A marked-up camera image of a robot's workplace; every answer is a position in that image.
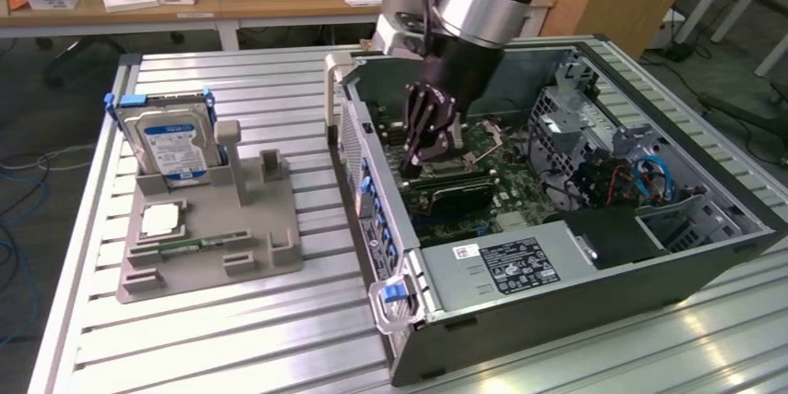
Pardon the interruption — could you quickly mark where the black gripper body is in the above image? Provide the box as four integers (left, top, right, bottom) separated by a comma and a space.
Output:
421, 41, 504, 113

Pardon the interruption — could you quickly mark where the hard disk with blue caddy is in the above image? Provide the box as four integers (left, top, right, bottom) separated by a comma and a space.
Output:
102, 87, 217, 183

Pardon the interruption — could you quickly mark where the green motherboard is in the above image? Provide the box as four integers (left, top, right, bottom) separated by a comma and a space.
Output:
372, 107, 565, 250

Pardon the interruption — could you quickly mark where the wooden desk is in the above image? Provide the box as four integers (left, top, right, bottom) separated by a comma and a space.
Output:
0, 0, 554, 52

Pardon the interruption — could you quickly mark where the red disk wire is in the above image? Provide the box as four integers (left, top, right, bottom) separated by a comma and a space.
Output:
605, 161, 634, 206

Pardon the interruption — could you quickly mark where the black open PC case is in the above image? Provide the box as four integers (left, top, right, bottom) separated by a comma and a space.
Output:
322, 33, 778, 388

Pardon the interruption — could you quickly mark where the black plastic shroud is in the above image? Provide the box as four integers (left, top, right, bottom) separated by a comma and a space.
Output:
562, 208, 672, 271

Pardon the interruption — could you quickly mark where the blue case latch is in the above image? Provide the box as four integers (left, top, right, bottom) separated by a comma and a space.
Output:
380, 285, 410, 306

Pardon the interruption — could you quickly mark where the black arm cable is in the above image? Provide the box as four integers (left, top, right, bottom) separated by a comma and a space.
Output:
418, 0, 433, 56

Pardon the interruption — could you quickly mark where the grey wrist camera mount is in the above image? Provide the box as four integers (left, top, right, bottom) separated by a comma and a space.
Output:
374, 13, 426, 59

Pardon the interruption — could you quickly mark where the white floor cable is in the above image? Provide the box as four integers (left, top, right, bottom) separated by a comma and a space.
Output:
0, 144, 93, 172

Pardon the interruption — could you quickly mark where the blue floor cable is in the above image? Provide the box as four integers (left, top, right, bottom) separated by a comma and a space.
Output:
0, 167, 50, 344

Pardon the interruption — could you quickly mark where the black wire bundle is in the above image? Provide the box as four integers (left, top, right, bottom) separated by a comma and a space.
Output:
569, 151, 618, 207

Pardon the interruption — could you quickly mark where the green RAM stick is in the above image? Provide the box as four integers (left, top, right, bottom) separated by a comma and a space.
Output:
132, 235, 250, 255

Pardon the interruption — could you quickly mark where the black RAM slot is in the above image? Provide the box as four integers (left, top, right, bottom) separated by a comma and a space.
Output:
405, 175, 498, 192
421, 170, 497, 185

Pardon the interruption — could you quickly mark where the black power adapter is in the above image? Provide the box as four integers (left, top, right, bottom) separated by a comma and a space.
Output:
662, 42, 697, 63

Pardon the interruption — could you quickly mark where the grey power supply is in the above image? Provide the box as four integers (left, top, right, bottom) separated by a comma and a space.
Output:
417, 221, 602, 313

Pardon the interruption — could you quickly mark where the perforated metal disk bay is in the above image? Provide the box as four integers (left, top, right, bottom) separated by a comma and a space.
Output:
526, 61, 624, 149

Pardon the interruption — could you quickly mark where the blue disk wire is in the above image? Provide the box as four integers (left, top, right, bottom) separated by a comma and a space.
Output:
632, 156, 680, 205

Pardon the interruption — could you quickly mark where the white desk frame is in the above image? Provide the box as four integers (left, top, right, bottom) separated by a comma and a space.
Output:
673, 0, 788, 77

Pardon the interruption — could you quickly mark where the grey parts rack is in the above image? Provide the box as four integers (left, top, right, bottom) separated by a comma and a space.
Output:
114, 119, 308, 305

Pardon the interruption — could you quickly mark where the metal socket cover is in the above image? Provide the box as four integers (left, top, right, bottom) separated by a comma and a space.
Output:
465, 117, 505, 160

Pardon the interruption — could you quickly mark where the silver chipset heatsink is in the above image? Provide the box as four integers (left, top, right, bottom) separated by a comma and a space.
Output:
493, 212, 532, 230

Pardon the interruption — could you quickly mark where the slanted metal disk bay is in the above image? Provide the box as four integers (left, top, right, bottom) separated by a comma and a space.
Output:
633, 184, 746, 255

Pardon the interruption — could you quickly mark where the silver CPU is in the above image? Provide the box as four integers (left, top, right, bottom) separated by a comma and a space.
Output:
137, 202, 186, 239

